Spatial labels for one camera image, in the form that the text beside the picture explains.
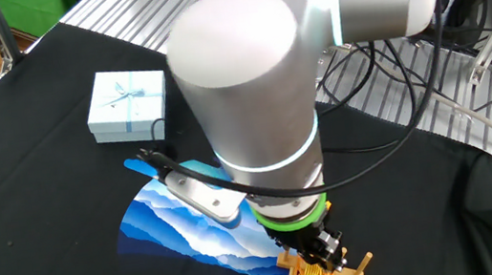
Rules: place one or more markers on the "green cloth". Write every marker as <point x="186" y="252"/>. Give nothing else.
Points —
<point x="31" y="13"/>

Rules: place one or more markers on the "black cloth with blue print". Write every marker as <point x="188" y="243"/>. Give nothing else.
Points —
<point x="40" y="185"/>

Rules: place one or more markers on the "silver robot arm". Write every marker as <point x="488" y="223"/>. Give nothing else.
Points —
<point x="248" y="84"/>

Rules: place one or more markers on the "light blue gift box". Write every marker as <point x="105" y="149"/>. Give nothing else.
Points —
<point x="126" y="106"/>

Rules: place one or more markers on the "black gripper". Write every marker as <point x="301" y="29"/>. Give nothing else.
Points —
<point x="302" y="243"/>

